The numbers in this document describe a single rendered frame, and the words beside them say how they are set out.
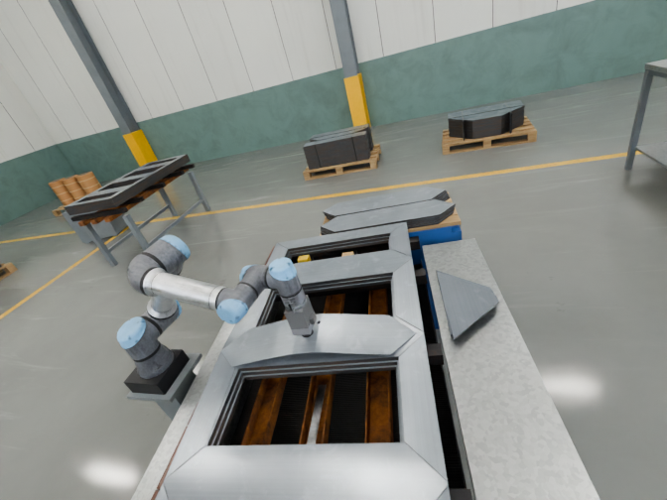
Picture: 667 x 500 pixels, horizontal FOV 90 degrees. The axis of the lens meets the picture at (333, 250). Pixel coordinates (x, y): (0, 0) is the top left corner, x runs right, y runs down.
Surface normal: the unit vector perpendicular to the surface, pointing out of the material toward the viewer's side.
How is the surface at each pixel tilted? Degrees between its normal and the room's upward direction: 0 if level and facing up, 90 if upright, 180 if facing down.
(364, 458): 0
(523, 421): 0
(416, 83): 90
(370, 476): 0
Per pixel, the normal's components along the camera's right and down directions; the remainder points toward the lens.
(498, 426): -0.24, -0.83
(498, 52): -0.21, 0.56
